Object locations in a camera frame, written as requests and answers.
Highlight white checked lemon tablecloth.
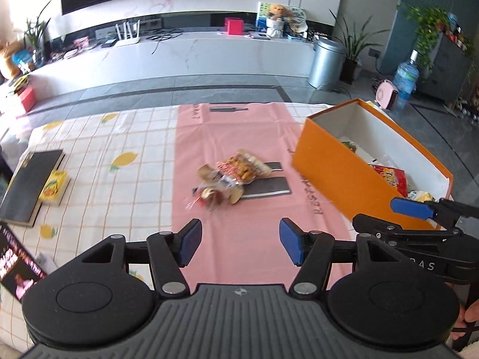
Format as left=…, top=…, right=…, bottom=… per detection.
left=0, top=101, right=332, bottom=359

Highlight orange cardboard box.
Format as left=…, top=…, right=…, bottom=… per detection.
left=292, top=98, right=454, bottom=230

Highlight small plush bear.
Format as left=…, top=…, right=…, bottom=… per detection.
left=264, top=3, right=290, bottom=38

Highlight trailing green plant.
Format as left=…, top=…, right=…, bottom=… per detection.
left=374, top=0, right=479, bottom=68

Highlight white clear snack packet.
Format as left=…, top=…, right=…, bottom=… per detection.
left=357, top=149, right=393, bottom=168

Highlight large brown teddy bear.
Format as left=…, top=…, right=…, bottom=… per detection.
left=0, top=41, right=32, bottom=79

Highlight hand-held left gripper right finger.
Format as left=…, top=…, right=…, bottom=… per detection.
left=279, top=217, right=407, bottom=295

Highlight clear packet of brown nuts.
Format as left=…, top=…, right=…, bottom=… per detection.
left=187, top=165, right=245, bottom=210

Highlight white marble tv bench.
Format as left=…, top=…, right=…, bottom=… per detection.
left=0, top=30, right=315, bottom=116

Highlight person's right hand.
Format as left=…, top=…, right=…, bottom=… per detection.
left=451, top=295, right=479, bottom=359

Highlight potted plant with long leaves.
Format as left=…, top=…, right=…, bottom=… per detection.
left=329, top=7, right=390, bottom=85

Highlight black book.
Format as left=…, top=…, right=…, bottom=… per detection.
left=0, top=150, right=65, bottom=228

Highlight clear mixed nuts packet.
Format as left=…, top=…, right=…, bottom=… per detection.
left=217, top=150, right=273, bottom=185

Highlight yellow snack packet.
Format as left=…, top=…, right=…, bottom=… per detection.
left=406, top=190, right=436, bottom=203

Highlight dark magazine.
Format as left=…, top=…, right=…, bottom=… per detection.
left=0, top=221, right=47, bottom=302

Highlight illustrated board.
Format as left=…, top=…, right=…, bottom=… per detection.
left=256, top=1, right=307, bottom=32

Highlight silver trash can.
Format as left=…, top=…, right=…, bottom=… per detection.
left=307, top=37, right=347, bottom=91

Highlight pink red box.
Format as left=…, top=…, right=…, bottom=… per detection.
left=225, top=17, right=245, bottom=36

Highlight black cable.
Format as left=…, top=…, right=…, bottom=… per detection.
left=146, top=26, right=184, bottom=55

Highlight grey cabinet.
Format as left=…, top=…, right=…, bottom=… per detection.
left=415, top=32, right=474, bottom=101

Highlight red snack packet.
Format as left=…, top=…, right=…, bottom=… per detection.
left=369, top=164, right=408, bottom=198

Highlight white router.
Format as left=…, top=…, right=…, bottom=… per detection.
left=112, top=20, right=141, bottom=47

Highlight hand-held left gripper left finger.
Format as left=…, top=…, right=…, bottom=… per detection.
left=80, top=217, right=203, bottom=295

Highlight yellow box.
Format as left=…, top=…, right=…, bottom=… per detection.
left=39, top=170, right=71, bottom=206

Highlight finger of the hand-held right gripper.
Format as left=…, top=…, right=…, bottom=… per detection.
left=352, top=213, right=463, bottom=243
left=390, top=196, right=479, bottom=229

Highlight pink tablecloth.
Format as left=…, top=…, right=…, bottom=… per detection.
left=170, top=101, right=356, bottom=296

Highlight green plant in glass vase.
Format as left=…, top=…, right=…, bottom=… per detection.
left=20, top=2, right=51, bottom=70

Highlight pink device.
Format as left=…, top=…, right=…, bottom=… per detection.
left=375, top=78, right=400, bottom=111

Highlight large water bottle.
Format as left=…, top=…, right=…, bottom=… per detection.
left=392, top=49, right=419, bottom=100

